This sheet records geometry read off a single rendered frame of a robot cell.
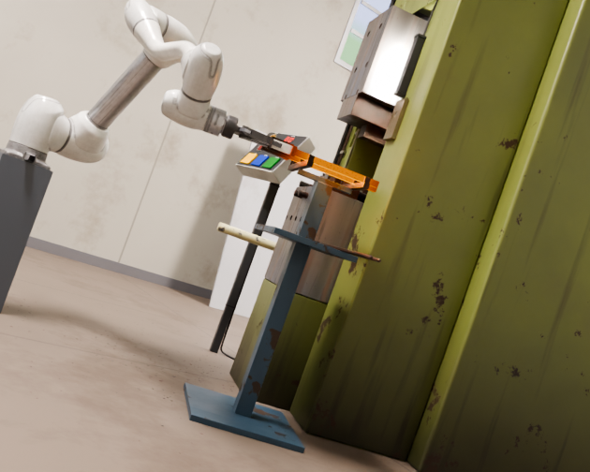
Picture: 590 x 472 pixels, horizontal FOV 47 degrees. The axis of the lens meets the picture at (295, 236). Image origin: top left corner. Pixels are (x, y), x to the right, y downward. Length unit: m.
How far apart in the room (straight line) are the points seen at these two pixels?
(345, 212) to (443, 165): 0.45
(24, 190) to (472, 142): 1.75
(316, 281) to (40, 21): 3.28
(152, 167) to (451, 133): 3.35
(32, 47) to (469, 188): 3.56
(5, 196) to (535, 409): 2.22
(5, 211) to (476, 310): 1.85
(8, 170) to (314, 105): 3.92
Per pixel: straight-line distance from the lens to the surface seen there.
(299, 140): 3.44
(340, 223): 2.78
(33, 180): 2.83
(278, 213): 5.76
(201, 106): 2.19
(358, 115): 2.97
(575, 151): 2.84
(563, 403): 2.94
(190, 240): 5.79
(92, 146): 2.94
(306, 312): 2.77
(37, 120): 2.85
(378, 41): 3.02
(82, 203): 5.44
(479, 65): 2.77
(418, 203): 2.61
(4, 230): 2.84
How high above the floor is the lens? 0.61
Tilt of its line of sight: 2 degrees up
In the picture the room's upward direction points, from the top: 20 degrees clockwise
